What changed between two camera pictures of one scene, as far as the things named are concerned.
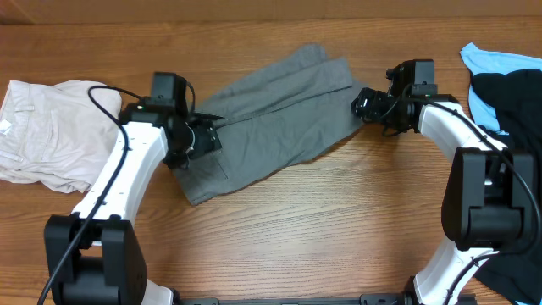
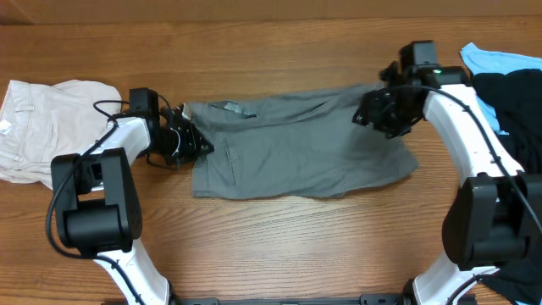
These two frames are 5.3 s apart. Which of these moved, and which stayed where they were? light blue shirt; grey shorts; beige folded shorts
Moved: grey shorts
Stayed: beige folded shorts; light blue shirt
